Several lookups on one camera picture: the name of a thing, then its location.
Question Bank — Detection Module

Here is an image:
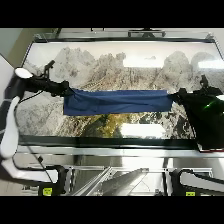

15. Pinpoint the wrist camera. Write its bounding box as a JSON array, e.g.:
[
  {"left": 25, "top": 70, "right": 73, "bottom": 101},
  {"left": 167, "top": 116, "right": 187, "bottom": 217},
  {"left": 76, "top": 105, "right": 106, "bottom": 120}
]
[
  {"left": 199, "top": 74, "right": 210, "bottom": 90},
  {"left": 43, "top": 59, "right": 56, "bottom": 76}
]

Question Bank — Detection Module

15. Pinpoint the black garment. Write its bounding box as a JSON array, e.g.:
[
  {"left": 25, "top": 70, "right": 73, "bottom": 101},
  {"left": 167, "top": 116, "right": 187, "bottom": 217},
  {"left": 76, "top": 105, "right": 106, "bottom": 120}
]
[{"left": 179, "top": 94, "right": 224, "bottom": 153}]

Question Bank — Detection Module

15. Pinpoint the silver frame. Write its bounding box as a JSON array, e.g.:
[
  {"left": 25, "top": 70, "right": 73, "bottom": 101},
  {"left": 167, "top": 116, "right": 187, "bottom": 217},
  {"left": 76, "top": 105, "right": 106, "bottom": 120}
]
[{"left": 13, "top": 29, "right": 224, "bottom": 197}]

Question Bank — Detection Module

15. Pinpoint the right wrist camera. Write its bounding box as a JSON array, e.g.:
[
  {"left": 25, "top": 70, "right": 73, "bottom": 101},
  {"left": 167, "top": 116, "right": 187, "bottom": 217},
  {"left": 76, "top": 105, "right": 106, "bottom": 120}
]
[{"left": 199, "top": 74, "right": 210, "bottom": 90}]

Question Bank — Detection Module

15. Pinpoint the blue shirt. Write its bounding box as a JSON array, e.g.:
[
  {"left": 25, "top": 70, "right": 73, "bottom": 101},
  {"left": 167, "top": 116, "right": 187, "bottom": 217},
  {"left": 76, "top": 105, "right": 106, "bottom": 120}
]
[{"left": 62, "top": 87, "right": 174, "bottom": 117}]

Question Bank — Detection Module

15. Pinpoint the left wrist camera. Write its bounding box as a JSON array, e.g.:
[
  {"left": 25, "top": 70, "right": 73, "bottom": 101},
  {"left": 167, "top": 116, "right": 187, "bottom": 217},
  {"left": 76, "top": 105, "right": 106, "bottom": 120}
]
[{"left": 43, "top": 59, "right": 56, "bottom": 76}]

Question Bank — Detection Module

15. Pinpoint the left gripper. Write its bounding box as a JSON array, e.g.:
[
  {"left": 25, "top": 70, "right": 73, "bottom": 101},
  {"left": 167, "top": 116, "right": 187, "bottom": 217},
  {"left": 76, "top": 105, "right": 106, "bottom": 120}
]
[{"left": 49, "top": 81, "right": 71, "bottom": 98}]

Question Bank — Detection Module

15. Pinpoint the black cable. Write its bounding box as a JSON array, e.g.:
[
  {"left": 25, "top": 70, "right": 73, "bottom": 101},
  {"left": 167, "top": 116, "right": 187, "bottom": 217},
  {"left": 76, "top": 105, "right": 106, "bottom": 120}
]
[{"left": 19, "top": 133, "right": 56, "bottom": 185}]

